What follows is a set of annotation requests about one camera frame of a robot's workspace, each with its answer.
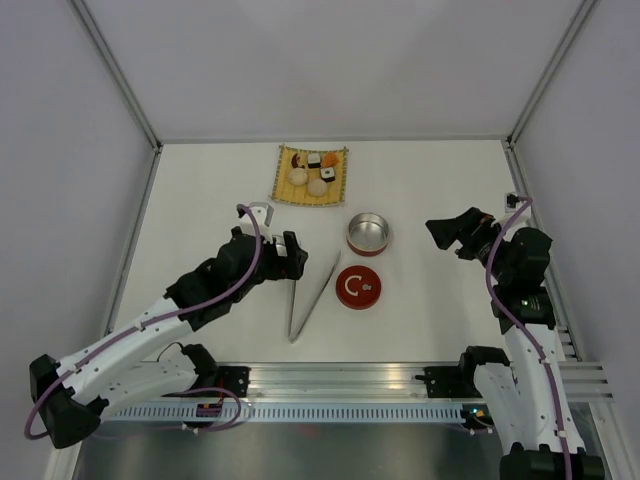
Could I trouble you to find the left aluminium frame post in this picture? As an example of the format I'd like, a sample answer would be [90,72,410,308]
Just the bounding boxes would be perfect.
[68,0,162,152]

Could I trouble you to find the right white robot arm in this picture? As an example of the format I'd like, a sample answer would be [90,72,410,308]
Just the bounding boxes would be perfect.
[426,207,606,479]

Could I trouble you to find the orange carrot piece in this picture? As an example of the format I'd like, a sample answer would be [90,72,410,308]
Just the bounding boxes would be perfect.
[321,152,340,168]

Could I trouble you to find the yellow bamboo mat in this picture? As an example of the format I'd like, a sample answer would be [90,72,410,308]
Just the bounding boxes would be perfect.
[270,144,349,207]

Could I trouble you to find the dark red sausage piece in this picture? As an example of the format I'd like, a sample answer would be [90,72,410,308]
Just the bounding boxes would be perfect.
[291,153,307,169]

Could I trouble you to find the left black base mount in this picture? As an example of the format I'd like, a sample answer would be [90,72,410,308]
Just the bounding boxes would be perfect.
[192,365,251,398]

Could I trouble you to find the white slotted cable duct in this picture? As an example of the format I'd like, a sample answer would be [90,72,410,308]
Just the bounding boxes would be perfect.
[110,401,464,424]

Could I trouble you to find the metal tongs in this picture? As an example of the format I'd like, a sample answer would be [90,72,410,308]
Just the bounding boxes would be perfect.
[287,250,342,344]

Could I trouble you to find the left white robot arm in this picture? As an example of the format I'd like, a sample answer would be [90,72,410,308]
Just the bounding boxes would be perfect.
[29,227,308,449]

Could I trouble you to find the sushi roll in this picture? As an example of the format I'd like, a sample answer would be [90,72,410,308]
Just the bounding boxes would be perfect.
[320,167,336,183]
[307,152,322,169]

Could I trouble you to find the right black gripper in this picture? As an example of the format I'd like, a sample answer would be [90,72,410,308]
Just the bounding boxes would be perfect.
[425,206,514,283]

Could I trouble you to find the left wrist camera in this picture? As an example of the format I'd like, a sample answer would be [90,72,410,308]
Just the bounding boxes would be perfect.
[239,202,274,242]

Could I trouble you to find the right aluminium frame post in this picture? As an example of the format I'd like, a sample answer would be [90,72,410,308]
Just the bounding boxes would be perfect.
[506,0,600,146]

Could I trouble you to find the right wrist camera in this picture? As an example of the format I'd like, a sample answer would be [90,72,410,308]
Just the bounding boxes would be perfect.
[504,191,528,215]

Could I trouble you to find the white bun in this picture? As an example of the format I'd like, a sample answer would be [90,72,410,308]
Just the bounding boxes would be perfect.
[288,167,308,187]
[307,178,328,197]

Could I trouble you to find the red lunch box container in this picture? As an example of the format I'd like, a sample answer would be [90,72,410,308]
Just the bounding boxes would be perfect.
[346,212,392,257]

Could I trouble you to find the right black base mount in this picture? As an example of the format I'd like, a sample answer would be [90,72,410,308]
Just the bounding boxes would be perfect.
[414,365,476,399]

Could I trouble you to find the aluminium frame post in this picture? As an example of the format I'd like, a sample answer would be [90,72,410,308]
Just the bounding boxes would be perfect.
[506,0,600,146]
[68,0,162,152]

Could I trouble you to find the aluminium front rail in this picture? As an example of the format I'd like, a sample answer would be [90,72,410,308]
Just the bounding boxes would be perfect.
[112,360,615,402]

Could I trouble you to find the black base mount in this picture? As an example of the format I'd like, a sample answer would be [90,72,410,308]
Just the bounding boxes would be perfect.
[192,365,251,398]
[414,365,476,399]

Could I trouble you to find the red lunch box lid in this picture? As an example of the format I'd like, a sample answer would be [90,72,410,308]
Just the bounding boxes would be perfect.
[335,265,382,310]

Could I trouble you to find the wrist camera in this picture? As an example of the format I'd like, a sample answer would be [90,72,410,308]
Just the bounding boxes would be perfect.
[504,191,528,215]
[239,202,274,242]

